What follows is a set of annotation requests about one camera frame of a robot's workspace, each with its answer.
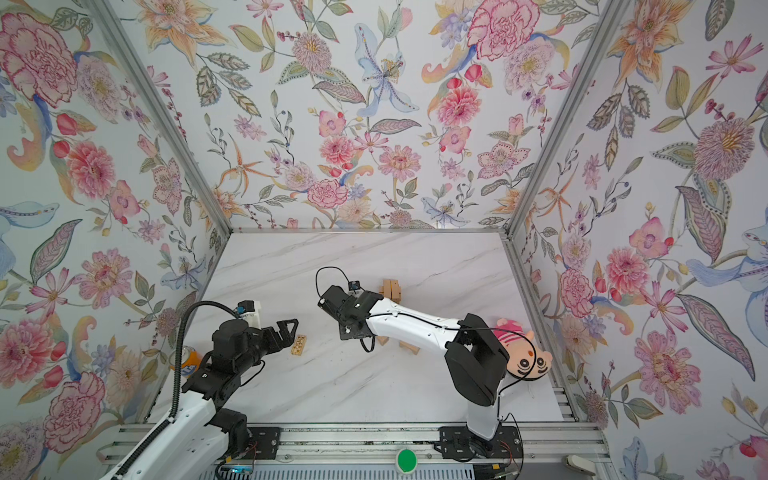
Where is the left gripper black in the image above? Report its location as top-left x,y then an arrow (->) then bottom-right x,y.
233,316 -> 299,376

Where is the printed wood block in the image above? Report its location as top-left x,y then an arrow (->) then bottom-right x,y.
291,335 -> 307,356

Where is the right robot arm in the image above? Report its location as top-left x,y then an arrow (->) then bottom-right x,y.
318,286 -> 552,462

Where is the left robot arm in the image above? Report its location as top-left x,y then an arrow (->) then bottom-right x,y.
103,300 -> 299,479

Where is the orange soda can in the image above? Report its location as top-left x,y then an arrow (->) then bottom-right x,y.
180,345 -> 201,378

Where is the green round button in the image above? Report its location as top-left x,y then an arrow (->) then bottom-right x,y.
395,448 -> 418,475

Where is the pink plush toy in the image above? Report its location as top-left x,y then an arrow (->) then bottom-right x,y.
493,318 -> 553,381

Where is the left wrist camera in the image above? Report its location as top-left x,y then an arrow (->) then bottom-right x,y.
236,300 -> 262,329

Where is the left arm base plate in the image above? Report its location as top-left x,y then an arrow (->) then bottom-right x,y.
223,426 -> 282,460

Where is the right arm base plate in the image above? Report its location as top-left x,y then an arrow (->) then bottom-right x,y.
435,425 -> 523,461

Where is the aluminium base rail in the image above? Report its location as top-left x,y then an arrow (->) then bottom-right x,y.
98,422 -> 618,479

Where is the white device on rail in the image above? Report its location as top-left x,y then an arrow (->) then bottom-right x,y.
563,455 -> 597,477

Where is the left corner aluminium post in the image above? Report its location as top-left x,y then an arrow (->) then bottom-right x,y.
84,0 -> 233,239

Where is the corner aluminium post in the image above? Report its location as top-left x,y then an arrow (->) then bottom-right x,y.
506,0 -> 628,238
84,0 -> 233,239

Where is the right corner aluminium post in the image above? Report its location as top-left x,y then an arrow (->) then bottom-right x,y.
506,0 -> 628,238

